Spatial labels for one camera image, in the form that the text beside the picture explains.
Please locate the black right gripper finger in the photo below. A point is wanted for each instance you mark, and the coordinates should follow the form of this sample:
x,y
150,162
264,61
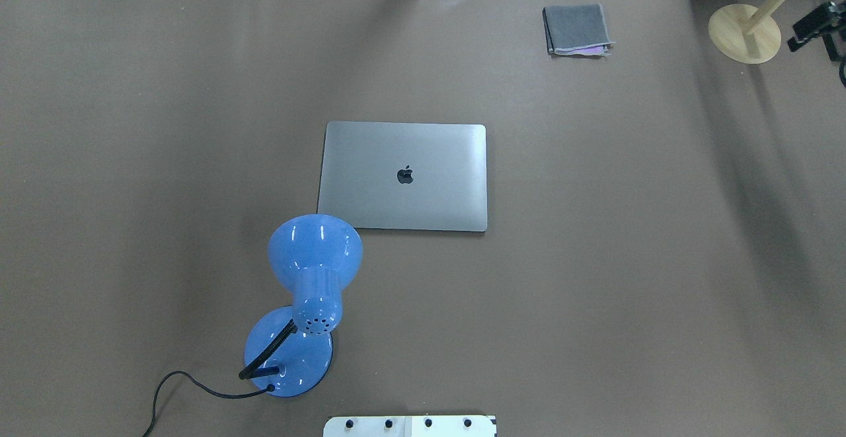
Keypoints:
x,y
827,18

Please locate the grey laptop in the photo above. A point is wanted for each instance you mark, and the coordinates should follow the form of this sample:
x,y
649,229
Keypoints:
x,y
409,176

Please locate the wooden mug tree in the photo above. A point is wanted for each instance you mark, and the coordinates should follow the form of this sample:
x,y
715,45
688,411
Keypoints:
x,y
746,33

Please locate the folded grey cloth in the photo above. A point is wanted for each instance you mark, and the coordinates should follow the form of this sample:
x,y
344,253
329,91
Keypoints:
x,y
576,30

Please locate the blue desk lamp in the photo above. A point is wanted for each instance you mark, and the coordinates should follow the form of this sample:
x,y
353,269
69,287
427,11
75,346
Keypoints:
x,y
315,257

